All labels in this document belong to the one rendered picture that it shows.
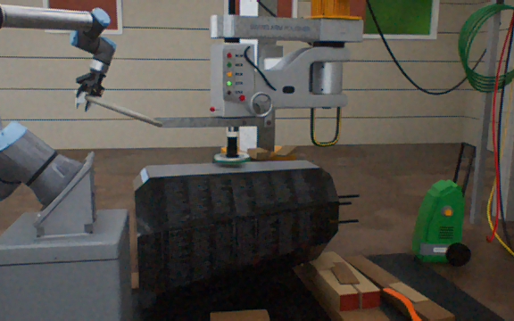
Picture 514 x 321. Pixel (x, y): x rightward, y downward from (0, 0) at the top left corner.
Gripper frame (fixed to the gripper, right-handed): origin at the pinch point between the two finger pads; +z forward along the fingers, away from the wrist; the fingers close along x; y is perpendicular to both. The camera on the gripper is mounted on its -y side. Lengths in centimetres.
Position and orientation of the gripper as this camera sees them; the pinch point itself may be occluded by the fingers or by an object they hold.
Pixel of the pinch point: (80, 107)
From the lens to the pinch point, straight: 273.3
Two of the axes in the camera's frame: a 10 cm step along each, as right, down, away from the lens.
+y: 7.8, 3.1, -5.5
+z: -3.6, 9.3, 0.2
